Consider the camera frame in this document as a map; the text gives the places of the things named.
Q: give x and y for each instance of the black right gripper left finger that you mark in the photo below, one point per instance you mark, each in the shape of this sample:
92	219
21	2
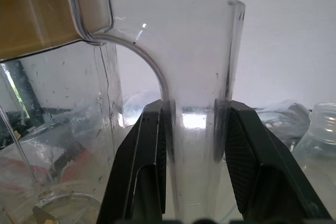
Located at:
134	161

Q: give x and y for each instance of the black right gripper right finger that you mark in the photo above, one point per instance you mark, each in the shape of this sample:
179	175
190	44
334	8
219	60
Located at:
262	171

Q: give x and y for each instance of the red white packet stack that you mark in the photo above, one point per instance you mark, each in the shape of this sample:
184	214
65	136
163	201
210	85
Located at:
78	157

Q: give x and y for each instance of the crumpled clear plastic bag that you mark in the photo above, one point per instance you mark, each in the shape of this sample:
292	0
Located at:
283	119

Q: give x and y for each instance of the clear conical bottle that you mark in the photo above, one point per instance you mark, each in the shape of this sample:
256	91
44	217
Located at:
320	140

